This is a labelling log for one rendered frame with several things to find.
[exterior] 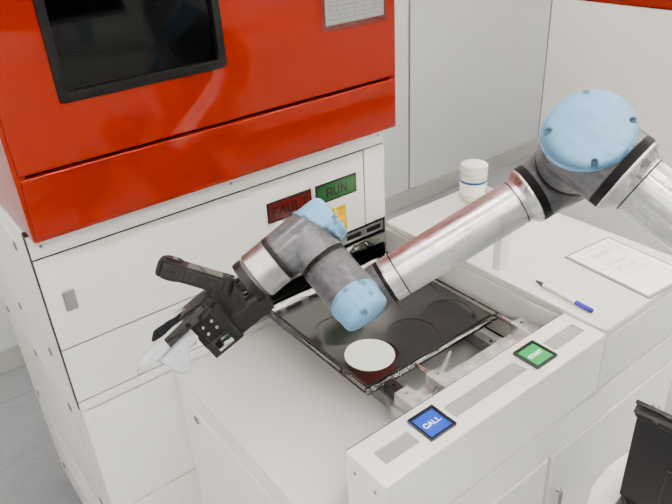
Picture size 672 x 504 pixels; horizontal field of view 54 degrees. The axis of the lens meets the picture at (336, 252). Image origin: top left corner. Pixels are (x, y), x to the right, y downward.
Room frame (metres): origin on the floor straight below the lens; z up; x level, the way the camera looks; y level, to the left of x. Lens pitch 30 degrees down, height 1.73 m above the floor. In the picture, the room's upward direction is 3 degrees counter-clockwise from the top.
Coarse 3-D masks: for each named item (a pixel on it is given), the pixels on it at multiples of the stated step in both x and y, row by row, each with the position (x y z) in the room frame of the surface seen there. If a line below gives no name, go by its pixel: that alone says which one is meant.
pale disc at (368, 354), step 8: (352, 344) 1.08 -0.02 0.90; (360, 344) 1.08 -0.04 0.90; (368, 344) 1.07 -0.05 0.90; (376, 344) 1.07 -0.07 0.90; (384, 344) 1.07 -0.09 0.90; (352, 352) 1.05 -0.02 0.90; (360, 352) 1.05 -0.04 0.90; (368, 352) 1.05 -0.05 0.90; (376, 352) 1.05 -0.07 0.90; (384, 352) 1.05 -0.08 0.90; (392, 352) 1.04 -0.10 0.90; (352, 360) 1.03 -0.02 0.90; (360, 360) 1.02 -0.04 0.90; (368, 360) 1.02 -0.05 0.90; (376, 360) 1.02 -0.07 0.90; (384, 360) 1.02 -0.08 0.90; (392, 360) 1.02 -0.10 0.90; (360, 368) 1.00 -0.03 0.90; (368, 368) 1.00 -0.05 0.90; (376, 368) 1.00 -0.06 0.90
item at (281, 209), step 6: (306, 192) 1.35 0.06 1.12; (288, 198) 1.32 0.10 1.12; (294, 198) 1.33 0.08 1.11; (300, 198) 1.34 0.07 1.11; (306, 198) 1.35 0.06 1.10; (276, 204) 1.30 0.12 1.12; (282, 204) 1.31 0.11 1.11; (288, 204) 1.32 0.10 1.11; (294, 204) 1.33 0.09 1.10; (300, 204) 1.34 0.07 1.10; (270, 210) 1.29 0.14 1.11; (276, 210) 1.30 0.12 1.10; (282, 210) 1.31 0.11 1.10; (288, 210) 1.32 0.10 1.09; (294, 210) 1.33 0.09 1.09; (270, 216) 1.29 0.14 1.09; (276, 216) 1.30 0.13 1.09; (282, 216) 1.31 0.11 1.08
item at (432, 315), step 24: (312, 288) 1.30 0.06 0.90; (432, 288) 1.27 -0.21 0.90; (288, 312) 1.21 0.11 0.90; (312, 312) 1.20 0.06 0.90; (384, 312) 1.19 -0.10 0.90; (408, 312) 1.18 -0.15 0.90; (432, 312) 1.17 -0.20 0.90; (456, 312) 1.17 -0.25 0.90; (480, 312) 1.16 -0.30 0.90; (312, 336) 1.11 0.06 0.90; (336, 336) 1.11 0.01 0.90; (360, 336) 1.10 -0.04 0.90; (384, 336) 1.10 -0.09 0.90; (408, 336) 1.09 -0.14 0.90; (432, 336) 1.09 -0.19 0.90; (336, 360) 1.03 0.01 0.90; (408, 360) 1.02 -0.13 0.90
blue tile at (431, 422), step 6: (426, 414) 0.80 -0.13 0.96; (432, 414) 0.80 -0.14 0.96; (438, 414) 0.80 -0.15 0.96; (414, 420) 0.79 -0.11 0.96; (420, 420) 0.79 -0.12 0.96; (426, 420) 0.79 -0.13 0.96; (432, 420) 0.79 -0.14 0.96; (438, 420) 0.78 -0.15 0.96; (444, 420) 0.78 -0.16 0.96; (420, 426) 0.77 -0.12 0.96; (426, 426) 0.77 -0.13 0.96; (432, 426) 0.77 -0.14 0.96; (438, 426) 0.77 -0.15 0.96; (444, 426) 0.77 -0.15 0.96; (426, 432) 0.76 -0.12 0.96; (432, 432) 0.76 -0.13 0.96; (438, 432) 0.76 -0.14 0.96
